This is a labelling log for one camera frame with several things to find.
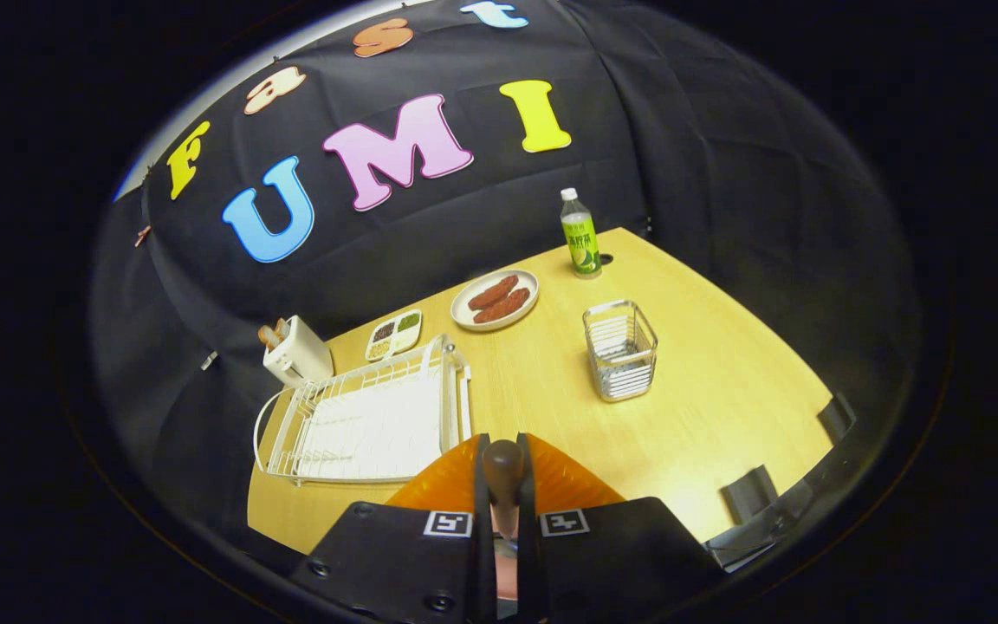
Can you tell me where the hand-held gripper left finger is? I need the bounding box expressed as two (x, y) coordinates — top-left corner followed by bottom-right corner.
(289, 433), (495, 624)

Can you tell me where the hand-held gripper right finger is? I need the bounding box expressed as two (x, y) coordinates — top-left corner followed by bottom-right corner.
(516, 432), (729, 624)

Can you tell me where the wooden handle spoon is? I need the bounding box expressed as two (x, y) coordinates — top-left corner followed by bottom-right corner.
(482, 439), (525, 556)

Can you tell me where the white wire dish rack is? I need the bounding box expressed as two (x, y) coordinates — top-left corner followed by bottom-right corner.
(253, 334), (472, 486)

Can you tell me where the metal wire basket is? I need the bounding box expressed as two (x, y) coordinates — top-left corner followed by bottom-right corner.
(583, 300), (658, 403)

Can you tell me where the white divided grain dish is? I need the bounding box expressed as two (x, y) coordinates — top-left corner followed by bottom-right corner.
(365, 309), (423, 362)

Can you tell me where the white oval sausage dish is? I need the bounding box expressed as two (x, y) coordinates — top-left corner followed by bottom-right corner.
(450, 269), (541, 333)

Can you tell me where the brown sausage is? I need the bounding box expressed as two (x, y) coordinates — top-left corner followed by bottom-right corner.
(468, 275), (520, 311)
(473, 289), (531, 325)

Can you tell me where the white toaster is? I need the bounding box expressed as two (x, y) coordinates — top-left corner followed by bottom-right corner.
(262, 315), (335, 388)

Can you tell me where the green label drink bottle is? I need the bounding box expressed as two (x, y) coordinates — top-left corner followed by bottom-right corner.
(561, 188), (603, 279)

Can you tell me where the black backdrop cloth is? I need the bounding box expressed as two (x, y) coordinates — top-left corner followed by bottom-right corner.
(87, 0), (924, 521)

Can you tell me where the black table bracket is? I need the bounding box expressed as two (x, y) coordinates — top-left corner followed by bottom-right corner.
(816, 392), (857, 445)
(720, 465), (779, 525)

